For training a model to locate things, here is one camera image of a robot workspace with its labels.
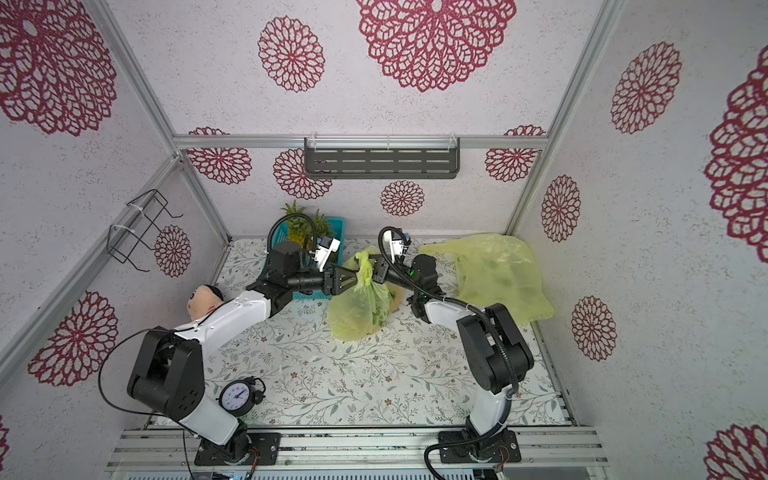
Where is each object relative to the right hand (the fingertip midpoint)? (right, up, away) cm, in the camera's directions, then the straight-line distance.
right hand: (353, 259), depth 78 cm
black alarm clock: (-31, -37, +2) cm, 48 cm away
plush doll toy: (-48, -12, +14) cm, 52 cm away
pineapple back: (-21, +11, +26) cm, 35 cm away
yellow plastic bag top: (+1, -15, +1) cm, 15 cm away
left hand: (+1, -5, +2) cm, 5 cm away
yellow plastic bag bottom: (+51, -3, +33) cm, 60 cm away
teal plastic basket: (-30, +10, +32) cm, 45 cm away
